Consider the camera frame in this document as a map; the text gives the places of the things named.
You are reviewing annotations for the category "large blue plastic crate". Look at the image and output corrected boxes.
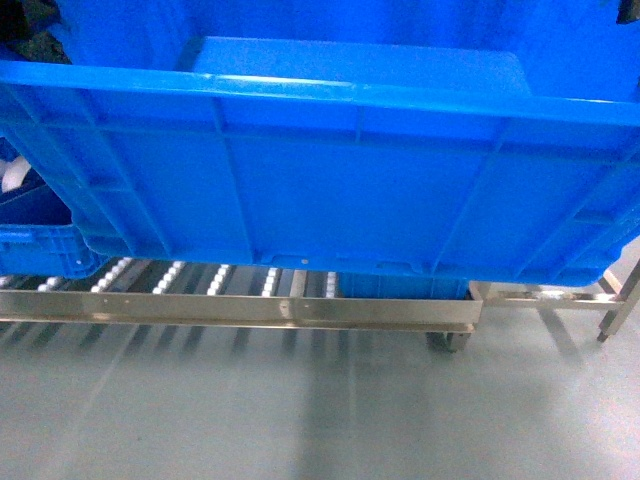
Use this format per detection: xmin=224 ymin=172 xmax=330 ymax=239
xmin=1 ymin=1 xmax=639 ymax=286

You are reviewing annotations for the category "steel roller rack shelf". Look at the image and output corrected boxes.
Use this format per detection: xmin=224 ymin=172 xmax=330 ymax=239
xmin=1 ymin=257 xmax=485 ymax=351

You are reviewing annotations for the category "blue crate on left shelf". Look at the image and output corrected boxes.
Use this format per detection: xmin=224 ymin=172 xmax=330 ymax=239
xmin=1 ymin=138 xmax=107 ymax=279

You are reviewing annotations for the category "blue crate under rack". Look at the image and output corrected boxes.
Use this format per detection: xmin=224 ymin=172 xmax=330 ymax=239
xmin=338 ymin=273 xmax=469 ymax=300

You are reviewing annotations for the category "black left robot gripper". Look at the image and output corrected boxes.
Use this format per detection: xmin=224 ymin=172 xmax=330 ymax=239
xmin=1 ymin=0 xmax=71 ymax=64

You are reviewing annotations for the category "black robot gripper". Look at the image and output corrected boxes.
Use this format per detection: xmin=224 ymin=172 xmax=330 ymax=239
xmin=616 ymin=0 xmax=640 ymax=25
xmin=1 ymin=0 xmax=71 ymax=64

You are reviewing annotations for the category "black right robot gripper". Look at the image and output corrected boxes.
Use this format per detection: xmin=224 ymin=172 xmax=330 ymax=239
xmin=616 ymin=0 xmax=640 ymax=25

